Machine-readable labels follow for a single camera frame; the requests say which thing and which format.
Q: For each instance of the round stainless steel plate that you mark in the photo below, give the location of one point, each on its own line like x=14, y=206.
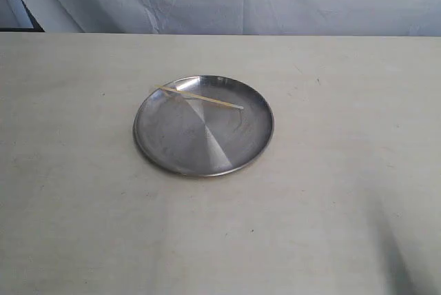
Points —
x=196, y=138

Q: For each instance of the dark panel behind table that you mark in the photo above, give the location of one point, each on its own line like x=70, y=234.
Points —
x=15, y=17

